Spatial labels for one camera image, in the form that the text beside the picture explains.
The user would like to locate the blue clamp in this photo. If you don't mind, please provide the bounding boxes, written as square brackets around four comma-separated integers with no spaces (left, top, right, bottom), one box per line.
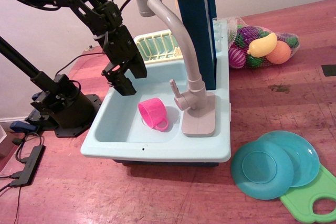
[9,121,38,133]

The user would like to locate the mesh bag of toy produce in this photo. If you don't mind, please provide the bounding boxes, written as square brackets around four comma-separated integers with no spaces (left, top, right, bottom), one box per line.
[213,16,300,69]

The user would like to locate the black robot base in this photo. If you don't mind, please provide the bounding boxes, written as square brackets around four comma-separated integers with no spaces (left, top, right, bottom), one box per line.
[25,71,102,138]

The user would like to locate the pink plastic toy cup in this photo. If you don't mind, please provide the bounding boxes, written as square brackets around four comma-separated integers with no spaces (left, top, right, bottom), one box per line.
[138,98,169,132]

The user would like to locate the black USB hub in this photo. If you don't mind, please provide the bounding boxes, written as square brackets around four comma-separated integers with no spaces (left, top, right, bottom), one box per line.
[1,145,46,191]

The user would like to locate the orange toy fruit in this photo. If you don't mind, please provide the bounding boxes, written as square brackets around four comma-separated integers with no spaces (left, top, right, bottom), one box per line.
[266,41,291,65]

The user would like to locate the front teal plastic plate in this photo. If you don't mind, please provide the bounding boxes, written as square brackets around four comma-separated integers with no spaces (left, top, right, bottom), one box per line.
[231,141,294,200]

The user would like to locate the grey toy faucet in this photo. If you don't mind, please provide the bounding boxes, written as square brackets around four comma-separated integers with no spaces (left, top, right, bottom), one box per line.
[136,0,216,137]

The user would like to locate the yellow toy banana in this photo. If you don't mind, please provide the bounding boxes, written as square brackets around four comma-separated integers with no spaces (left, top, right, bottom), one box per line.
[247,33,277,58]

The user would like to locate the rear teal plastic plate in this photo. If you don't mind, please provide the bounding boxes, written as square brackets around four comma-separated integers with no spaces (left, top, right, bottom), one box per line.
[258,131,320,187]

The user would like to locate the green plastic cutting board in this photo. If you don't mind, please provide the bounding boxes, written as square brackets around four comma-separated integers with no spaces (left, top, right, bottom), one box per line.
[279,165,335,223]

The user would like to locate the black tape patch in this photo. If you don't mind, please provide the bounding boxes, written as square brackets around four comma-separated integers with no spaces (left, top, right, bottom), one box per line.
[321,65,336,77]

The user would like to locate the teal plastic plate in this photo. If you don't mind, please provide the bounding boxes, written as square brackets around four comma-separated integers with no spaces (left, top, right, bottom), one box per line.
[231,141,294,200]
[258,131,320,187]

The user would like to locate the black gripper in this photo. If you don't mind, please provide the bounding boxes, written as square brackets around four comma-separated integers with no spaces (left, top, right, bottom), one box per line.
[93,25,146,95]

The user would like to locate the yellow dish drying rack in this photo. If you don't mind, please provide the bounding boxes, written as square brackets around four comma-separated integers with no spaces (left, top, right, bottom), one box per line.
[134,29,183,65]

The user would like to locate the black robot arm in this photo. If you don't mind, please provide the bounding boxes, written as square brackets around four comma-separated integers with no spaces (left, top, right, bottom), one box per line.
[17,0,147,96]

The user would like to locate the light blue toy sink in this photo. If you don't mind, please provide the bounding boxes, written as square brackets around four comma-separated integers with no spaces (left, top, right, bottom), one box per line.
[80,24,231,163]

